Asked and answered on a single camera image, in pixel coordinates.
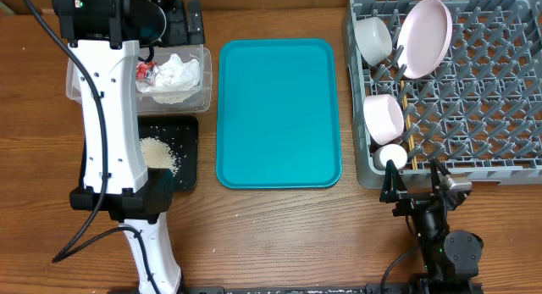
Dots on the red foil snack wrapper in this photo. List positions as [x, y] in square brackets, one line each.
[145, 72]

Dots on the crumpled white tissue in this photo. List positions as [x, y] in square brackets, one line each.
[174, 80]

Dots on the large white round plate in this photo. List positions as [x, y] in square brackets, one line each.
[425, 37]

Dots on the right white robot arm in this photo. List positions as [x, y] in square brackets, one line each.
[450, 257]

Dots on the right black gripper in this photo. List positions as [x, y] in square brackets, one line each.
[416, 202]

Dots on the teal plastic tray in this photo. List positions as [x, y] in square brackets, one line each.
[278, 123]

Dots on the small pink bowl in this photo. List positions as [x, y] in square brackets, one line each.
[383, 118]

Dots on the black rail at table edge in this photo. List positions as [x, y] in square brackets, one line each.
[371, 288]

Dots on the white paper cup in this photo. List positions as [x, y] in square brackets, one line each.
[393, 152]

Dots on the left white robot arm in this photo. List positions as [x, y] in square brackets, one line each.
[103, 39]

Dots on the grey dishwasher rack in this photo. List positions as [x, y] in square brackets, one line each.
[478, 112]

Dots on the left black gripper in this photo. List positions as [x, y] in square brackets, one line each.
[179, 14]

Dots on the clear plastic waste bin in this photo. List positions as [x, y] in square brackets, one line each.
[190, 99]

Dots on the grey round bowl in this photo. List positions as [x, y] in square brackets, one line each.
[373, 40]

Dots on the black tray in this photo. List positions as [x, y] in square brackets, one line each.
[178, 133]

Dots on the pile of rice grains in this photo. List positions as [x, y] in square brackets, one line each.
[158, 155]

